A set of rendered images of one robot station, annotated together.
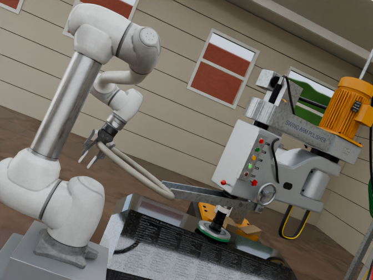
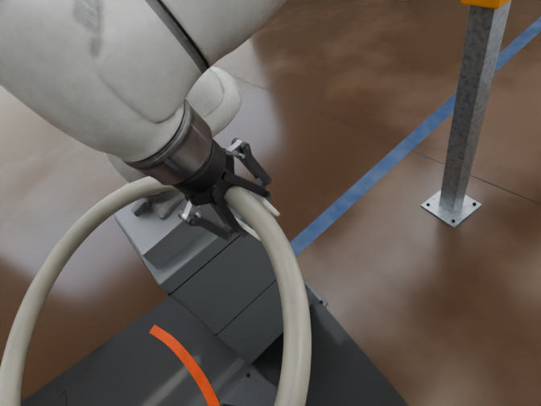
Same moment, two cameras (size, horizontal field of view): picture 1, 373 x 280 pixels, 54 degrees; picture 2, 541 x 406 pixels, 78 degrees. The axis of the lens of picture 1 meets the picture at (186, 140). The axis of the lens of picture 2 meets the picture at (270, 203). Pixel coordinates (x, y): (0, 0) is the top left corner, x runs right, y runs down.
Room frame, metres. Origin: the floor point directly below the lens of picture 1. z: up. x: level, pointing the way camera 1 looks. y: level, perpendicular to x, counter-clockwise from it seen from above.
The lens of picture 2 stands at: (2.12, 0.37, 1.52)
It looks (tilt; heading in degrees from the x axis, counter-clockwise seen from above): 47 degrees down; 170
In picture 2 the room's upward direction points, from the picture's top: 23 degrees counter-clockwise
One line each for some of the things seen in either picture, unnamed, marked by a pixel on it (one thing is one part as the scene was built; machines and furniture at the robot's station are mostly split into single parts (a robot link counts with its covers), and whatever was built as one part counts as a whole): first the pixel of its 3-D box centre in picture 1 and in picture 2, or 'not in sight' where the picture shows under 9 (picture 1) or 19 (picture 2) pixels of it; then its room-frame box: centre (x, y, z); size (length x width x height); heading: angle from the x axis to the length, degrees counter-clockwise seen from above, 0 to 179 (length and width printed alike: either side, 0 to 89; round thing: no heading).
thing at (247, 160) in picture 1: (251, 156); not in sight; (2.07, -0.38, 1.42); 0.08 x 0.03 x 0.28; 123
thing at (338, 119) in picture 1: (347, 110); not in sight; (2.55, -0.94, 1.95); 0.31 x 0.28 x 0.40; 33
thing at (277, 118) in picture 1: (301, 134); not in sight; (2.39, -0.67, 1.66); 0.96 x 0.25 x 0.17; 123
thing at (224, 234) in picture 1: (214, 229); not in sight; (2.20, -0.38, 0.91); 0.21 x 0.21 x 0.01
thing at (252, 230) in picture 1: (250, 229); not in sight; (2.96, -0.78, 0.80); 0.20 x 0.10 x 0.05; 135
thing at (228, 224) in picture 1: (228, 223); not in sight; (2.87, -0.57, 0.81); 0.20 x 0.10 x 0.05; 13
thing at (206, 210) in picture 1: (226, 219); not in sight; (3.12, -0.60, 0.76); 0.49 x 0.49 x 0.05; 5
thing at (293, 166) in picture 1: (286, 179); not in sight; (2.41, -0.71, 1.35); 0.74 x 0.23 x 0.49; 123
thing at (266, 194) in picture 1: (262, 191); not in sight; (2.17, -0.54, 1.24); 0.15 x 0.10 x 0.15; 123
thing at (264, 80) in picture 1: (269, 80); not in sight; (3.12, -0.45, 2.00); 0.20 x 0.18 x 0.15; 5
